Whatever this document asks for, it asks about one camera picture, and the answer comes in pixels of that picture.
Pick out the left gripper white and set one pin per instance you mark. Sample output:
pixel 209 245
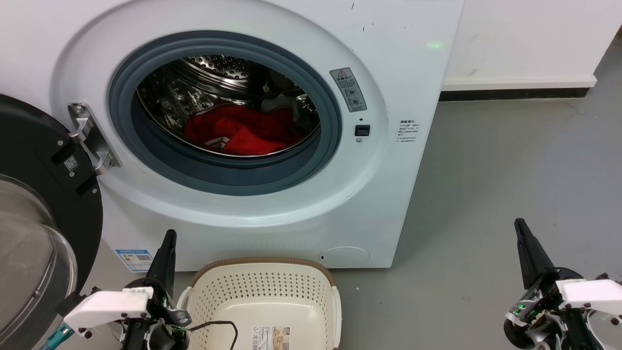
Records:
pixel 104 307

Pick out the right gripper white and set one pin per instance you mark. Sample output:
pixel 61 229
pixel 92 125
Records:
pixel 588 294

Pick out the red garment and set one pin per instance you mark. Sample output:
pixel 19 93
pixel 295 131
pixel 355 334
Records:
pixel 252 131

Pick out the cream plastic laundry basket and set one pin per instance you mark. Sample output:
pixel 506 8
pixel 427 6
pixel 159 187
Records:
pixel 262 291

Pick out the printed product label sticker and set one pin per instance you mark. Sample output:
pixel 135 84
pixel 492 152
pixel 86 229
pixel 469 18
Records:
pixel 271 339

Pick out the black round washer door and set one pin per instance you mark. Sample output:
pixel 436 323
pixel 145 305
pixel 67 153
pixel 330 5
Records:
pixel 29 146

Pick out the stainless steel washing machine drum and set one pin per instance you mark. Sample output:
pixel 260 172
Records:
pixel 194 82

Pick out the blue energy label sticker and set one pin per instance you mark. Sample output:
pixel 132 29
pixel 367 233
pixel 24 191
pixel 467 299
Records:
pixel 135 260

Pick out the grey rubber door gasket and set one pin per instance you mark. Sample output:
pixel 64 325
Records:
pixel 218 177

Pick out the white QR code sticker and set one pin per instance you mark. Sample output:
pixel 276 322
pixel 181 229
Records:
pixel 71 163

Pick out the silver metal door hinge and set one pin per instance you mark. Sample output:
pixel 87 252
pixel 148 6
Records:
pixel 92 141

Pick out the white front-load washing machine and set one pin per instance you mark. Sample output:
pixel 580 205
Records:
pixel 388 194

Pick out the white text sticker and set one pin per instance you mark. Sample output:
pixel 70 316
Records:
pixel 408 131

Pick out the round white filter cover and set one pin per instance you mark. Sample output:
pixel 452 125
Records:
pixel 345 256

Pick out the black door latch socket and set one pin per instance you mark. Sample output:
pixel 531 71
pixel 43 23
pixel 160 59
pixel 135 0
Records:
pixel 362 130

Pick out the grey warning sticker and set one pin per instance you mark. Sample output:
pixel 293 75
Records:
pixel 348 90

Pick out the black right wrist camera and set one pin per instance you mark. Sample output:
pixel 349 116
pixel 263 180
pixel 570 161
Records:
pixel 605 277

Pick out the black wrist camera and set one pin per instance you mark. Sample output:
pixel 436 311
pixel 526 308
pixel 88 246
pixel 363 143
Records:
pixel 68 304
pixel 605 277

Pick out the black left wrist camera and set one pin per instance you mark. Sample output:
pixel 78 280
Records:
pixel 68 304

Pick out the white wall ledge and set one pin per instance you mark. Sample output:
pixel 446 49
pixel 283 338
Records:
pixel 520 82

